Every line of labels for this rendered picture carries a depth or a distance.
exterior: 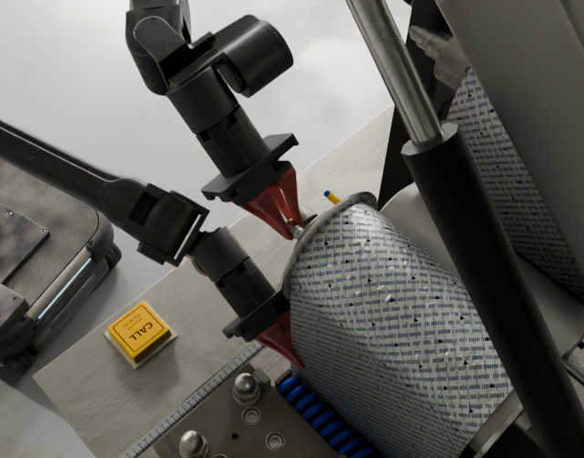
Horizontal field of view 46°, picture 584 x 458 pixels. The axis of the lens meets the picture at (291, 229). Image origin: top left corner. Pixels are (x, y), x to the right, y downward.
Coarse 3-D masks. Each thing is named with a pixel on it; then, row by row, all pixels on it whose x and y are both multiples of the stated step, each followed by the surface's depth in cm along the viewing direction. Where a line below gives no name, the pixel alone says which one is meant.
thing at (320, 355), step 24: (312, 336) 78; (312, 360) 83; (336, 360) 76; (312, 384) 89; (336, 384) 82; (360, 384) 75; (336, 408) 87; (360, 408) 80; (384, 408) 74; (360, 432) 86; (384, 432) 79; (408, 432) 73; (384, 456) 84; (408, 456) 78; (432, 456) 72
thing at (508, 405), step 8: (312, 224) 71; (512, 392) 61; (504, 400) 61; (512, 400) 61; (496, 408) 61; (504, 408) 61; (512, 408) 60; (496, 416) 61; (504, 416) 61; (488, 424) 61; (496, 424) 61; (480, 432) 62; (488, 432) 62; (472, 440) 63; (480, 440) 62; (472, 448) 65; (480, 448) 63
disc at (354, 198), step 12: (360, 192) 72; (336, 204) 70; (348, 204) 71; (372, 204) 76; (324, 216) 69; (312, 228) 69; (300, 252) 70; (288, 264) 70; (288, 276) 71; (288, 288) 74
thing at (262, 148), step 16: (240, 112) 70; (224, 128) 68; (240, 128) 69; (208, 144) 70; (224, 144) 69; (240, 144) 69; (256, 144) 70; (272, 144) 72; (288, 144) 72; (224, 160) 70; (240, 160) 70; (256, 160) 70; (272, 160) 71; (224, 176) 72; (240, 176) 69; (208, 192) 72; (224, 192) 69
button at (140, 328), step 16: (144, 304) 108; (128, 320) 107; (144, 320) 107; (160, 320) 107; (112, 336) 107; (128, 336) 105; (144, 336) 105; (160, 336) 105; (128, 352) 104; (144, 352) 105
